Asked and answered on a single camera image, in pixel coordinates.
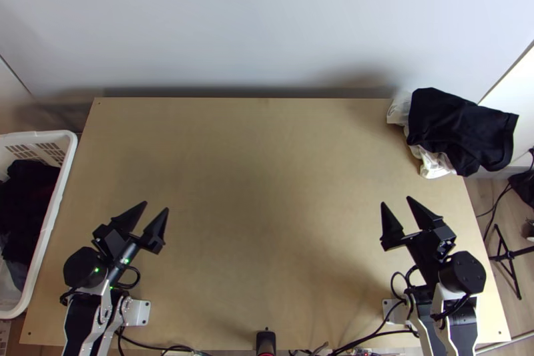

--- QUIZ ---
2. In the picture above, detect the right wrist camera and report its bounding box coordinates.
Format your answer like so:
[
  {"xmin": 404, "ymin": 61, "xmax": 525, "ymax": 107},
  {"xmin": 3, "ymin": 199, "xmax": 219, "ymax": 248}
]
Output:
[{"xmin": 432, "ymin": 225, "xmax": 459, "ymax": 258}]

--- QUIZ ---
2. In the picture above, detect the white laundry basket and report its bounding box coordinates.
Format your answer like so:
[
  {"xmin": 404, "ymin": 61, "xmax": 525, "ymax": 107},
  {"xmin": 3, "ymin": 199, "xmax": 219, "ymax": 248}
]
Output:
[{"xmin": 0, "ymin": 130, "xmax": 79, "ymax": 321}]

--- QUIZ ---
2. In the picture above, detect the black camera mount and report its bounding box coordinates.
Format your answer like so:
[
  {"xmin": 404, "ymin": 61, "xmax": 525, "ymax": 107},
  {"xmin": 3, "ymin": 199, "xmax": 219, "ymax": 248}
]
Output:
[{"xmin": 255, "ymin": 327, "xmax": 278, "ymax": 356}]

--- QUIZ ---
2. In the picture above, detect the black cable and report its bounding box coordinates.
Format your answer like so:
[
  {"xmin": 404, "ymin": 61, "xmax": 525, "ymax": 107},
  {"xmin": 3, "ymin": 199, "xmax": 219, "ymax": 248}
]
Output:
[
  {"xmin": 475, "ymin": 147, "xmax": 534, "ymax": 220},
  {"xmin": 331, "ymin": 317, "xmax": 420, "ymax": 356},
  {"xmin": 389, "ymin": 266, "xmax": 419, "ymax": 303},
  {"xmin": 111, "ymin": 266, "xmax": 142, "ymax": 291},
  {"xmin": 115, "ymin": 325, "xmax": 203, "ymax": 356}
]

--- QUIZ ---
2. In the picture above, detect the heap of clothes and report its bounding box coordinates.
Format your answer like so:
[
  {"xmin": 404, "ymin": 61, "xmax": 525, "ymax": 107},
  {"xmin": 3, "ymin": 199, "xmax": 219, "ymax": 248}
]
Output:
[{"xmin": 0, "ymin": 158, "xmax": 62, "ymax": 295}]

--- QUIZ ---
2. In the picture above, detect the dark t-shirt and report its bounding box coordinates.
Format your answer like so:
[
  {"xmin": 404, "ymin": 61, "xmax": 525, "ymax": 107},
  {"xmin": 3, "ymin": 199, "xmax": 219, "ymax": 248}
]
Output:
[{"xmin": 405, "ymin": 87, "xmax": 521, "ymax": 178}]

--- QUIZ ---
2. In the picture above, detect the black tripod stand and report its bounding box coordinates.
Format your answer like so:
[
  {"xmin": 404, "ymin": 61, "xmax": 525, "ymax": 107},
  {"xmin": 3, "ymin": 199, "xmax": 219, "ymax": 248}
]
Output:
[{"xmin": 488, "ymin": 222, "xmax": 534, "ymax": 301}]

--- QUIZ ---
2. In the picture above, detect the white garment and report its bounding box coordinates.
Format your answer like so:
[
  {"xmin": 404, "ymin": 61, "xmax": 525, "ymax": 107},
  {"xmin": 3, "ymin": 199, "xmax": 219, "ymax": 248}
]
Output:
[{"xmin": 385, "ymin": 88, "xmax": 459, "ymax": 181}]

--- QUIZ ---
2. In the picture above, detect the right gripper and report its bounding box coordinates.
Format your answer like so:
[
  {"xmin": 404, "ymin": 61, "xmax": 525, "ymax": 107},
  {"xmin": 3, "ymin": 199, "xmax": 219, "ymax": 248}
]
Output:
[{"xmin": 379, "ymin": 196, "xmax": 445, "ymax": 287}]

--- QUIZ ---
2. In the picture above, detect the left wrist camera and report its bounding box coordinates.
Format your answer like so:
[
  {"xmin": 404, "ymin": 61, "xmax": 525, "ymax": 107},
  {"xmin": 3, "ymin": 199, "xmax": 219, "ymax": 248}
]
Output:
[{"xmin": 102, "ymin": 228, "xmax": 131, "ymax": 258}]

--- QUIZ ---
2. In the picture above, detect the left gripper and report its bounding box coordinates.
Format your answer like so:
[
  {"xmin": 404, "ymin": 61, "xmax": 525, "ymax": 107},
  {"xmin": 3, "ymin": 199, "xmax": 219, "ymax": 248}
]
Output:
[{"xmin": 91, "ymin": 201, "xmax": 170, "ymax": 275}]

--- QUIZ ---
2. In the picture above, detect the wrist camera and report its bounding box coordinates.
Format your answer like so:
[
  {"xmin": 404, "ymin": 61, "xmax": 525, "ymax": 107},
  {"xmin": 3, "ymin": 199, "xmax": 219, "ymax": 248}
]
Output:
[
  {"xmin": 102, "ymin": 228, "xmax": 131, "ymax": 258},
  {"xmin": 432, "ymin": 225, "xmax": 459, "ymax": 258}
]

